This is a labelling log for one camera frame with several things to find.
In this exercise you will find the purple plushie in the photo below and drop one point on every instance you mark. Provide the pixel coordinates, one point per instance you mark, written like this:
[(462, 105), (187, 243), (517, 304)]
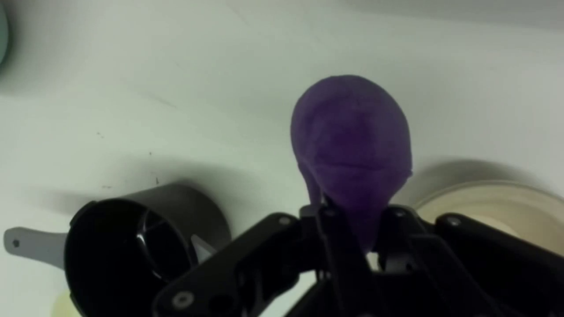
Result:
[(353, 148)]

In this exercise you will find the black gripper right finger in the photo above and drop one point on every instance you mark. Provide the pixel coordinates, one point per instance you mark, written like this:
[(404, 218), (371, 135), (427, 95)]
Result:
[(466, 267)]

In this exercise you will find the white plate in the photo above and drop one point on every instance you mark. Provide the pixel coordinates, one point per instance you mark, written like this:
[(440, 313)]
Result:
[(519, 209)]

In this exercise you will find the mint green bowl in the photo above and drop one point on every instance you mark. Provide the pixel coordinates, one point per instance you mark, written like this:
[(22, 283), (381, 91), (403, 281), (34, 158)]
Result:
[(4, 33)]

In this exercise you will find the black cup with handle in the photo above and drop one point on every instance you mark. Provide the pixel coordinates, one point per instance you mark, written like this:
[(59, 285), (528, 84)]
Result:
[(121, 252)]

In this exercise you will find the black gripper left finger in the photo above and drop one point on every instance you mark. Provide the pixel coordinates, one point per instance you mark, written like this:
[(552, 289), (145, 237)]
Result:
[(269, 259)]

